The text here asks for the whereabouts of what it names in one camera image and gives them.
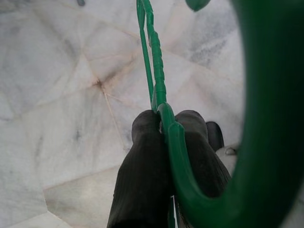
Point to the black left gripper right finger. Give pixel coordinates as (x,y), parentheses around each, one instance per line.
(204,154)

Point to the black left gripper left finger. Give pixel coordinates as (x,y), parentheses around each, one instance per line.
(142,178)

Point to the green plastic hanger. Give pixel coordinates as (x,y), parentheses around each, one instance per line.
(266,95)

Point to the black robot left foot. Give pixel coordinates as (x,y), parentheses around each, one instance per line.
(215,135)

